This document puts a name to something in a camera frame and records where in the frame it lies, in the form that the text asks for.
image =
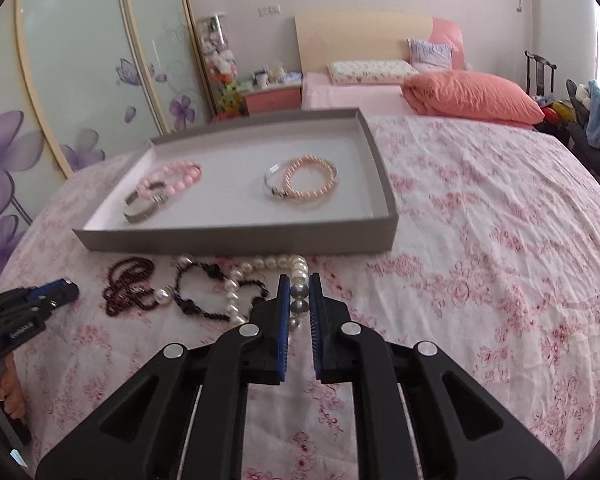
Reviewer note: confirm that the colourful plush toys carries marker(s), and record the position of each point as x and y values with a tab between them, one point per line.
555	110

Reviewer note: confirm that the wide silver cuff bangle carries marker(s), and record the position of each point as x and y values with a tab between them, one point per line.
140	215

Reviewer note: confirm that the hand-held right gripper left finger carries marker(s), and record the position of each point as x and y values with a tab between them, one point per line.
281	320

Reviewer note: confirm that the red basket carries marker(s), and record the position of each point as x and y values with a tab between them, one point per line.
225	117

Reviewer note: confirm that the thin silver bangle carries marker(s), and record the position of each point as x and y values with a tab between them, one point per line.
272	172

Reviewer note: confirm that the folded salmon quilt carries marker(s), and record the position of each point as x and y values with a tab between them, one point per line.
470	95

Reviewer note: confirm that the dark wooden chair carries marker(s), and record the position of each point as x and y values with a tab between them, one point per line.
535	75

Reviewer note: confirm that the floral sliding door wardrobe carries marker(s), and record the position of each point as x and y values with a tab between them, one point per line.
80	60

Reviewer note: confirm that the clear tube of plush toys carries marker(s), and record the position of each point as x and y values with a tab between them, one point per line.
217	60

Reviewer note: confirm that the white wall socket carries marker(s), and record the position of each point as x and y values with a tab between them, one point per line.
268	9

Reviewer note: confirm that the blue tissue pack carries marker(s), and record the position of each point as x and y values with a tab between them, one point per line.
287	77

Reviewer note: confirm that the person's left hand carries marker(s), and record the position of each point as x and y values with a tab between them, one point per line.
12	390

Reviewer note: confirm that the patterned flat pillow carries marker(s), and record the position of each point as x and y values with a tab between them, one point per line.
370	70

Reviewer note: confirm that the pink nightstand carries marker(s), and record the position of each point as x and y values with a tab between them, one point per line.
272	100

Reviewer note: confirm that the beige and pink headboard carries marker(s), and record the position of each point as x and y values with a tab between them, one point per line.
355	40

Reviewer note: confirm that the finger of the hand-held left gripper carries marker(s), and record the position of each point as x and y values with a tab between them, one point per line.
50	286
65	295

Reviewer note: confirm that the grey office chair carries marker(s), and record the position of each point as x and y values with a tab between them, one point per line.
590	155

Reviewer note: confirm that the grey shallow cardboard box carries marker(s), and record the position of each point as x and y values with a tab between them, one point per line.
220	195

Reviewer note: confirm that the pink mattress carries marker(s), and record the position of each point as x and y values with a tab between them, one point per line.
350	95

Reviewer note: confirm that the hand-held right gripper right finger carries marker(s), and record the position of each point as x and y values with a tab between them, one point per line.
316	320

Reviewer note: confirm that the small lilac pillow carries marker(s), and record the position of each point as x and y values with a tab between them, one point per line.
430	55

